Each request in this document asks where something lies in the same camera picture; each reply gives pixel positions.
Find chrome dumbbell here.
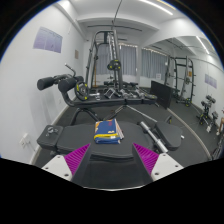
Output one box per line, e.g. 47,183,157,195
133,89,147,100
119,88,136,100

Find white wall socket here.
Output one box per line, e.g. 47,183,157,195
18,133,32,150

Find black dumbbell rack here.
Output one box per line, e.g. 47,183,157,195
196,94,221,132

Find grey cable rack machine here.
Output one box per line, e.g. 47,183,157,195
84,29,125,92

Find metal clip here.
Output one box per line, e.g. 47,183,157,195
44,125,61,138

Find silver barbell bar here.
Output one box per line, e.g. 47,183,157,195
138,120,170,155

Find small purple wall poster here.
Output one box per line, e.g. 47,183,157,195
204,73,219,90

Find grey window curtain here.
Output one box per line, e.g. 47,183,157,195
94,43,138,77
140,48,169,81

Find black upright panel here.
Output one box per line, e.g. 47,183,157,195
149,79,175,111

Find black yellow-marked weight plate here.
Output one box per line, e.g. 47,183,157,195
73,80,91,102

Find ceiling light strip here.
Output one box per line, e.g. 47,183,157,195
138,0,175,16
195,34,211,55

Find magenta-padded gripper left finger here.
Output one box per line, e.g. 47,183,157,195
41,143,94,186

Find blue white cartoon towel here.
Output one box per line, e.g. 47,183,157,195
93,118,125,145

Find black squat rack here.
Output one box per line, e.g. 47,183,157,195
165,55,196,108

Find black padded flat bench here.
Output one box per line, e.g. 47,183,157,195
35,119,184,190

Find black roller-pad incline bench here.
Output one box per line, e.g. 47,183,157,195
36,63,158,125

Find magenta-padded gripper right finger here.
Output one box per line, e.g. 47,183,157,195
130,142,185,185

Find small black weight plate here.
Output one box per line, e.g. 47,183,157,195
107,59,123,72

